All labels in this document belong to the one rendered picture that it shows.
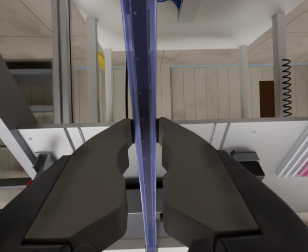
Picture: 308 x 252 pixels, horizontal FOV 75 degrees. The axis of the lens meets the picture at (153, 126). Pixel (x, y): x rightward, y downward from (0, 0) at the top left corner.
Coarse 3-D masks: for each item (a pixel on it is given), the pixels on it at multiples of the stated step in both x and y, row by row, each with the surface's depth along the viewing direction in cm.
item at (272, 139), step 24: (192, 120) 30; (216, 120) 30; (240, 120) 30; (264, 120) 30; (288, 120) 30; (48, 144) 32; (72, 144) 32; (216, 144) 33; (240, 144) 33; (264, 144) 33; (288, 144) 34; (264, 168) 38; (288, 192) 45
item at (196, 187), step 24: (168, 120) 12; (168, 144) 10; (192, 144) 9; (168, 168) 10; (192, 168) 8; (216, 168) 8; (168, 192) 7; (192, 192) 7; (216, 192) 7; (168, 216) 7; (192, 216) 6; (216, 216) 6; (240, 216) 6; (192, 240) 7
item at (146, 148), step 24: (120, 0) 8; (144, 0) 8; (144, 24) 8; (144, 48) 9; (144, 72) 10; (144, 96) 11; (144, 120) 12; (144, 144) 13; (144, 168) 15; (144, 192) 18; (144, 216) 21
